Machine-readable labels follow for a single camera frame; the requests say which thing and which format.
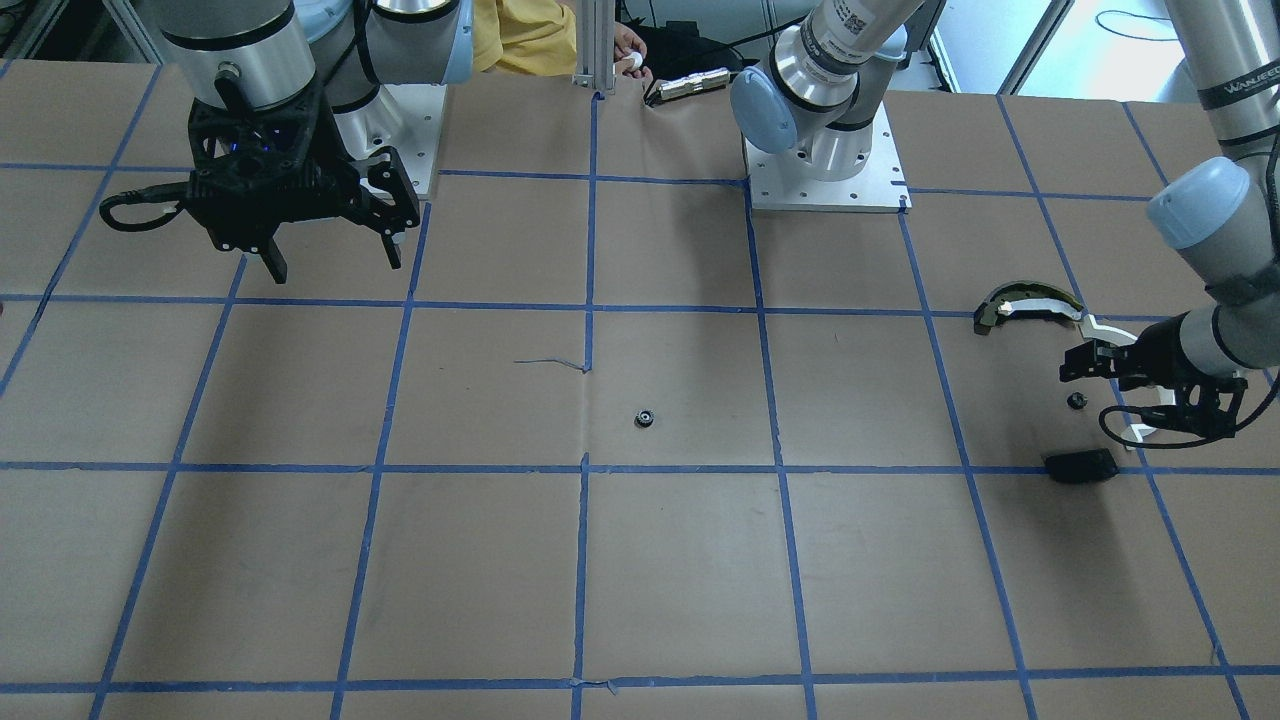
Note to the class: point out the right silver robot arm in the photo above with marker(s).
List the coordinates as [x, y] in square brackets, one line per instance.
[351, 47]

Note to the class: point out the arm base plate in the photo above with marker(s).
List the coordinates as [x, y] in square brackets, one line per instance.
[852, 172]
[408, 118]

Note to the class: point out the silver metal clamp tool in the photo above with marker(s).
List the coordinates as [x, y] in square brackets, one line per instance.
[668, 90]

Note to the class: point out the black flat brake pad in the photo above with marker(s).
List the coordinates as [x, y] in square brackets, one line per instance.
[1082, 467]

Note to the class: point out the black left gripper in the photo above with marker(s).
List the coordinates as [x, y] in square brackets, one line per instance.
[1157, 350]

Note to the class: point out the person in yellow shirt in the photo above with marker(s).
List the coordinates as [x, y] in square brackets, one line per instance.
[531, 38]

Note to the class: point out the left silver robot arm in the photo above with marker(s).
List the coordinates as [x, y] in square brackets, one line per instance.
[828, 74]

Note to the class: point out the white curved plastic arc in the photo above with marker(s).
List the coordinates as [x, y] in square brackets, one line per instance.
[1123, 428]

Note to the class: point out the aluminium frame post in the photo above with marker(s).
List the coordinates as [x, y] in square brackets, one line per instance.
[594, 63]

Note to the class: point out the olive green brake shoe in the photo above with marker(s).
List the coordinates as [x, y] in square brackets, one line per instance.
[1025, 300]

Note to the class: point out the person hand holding object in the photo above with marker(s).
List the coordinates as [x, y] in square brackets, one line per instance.
[630, 54]

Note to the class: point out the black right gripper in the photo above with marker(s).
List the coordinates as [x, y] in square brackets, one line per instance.
[334, 150]

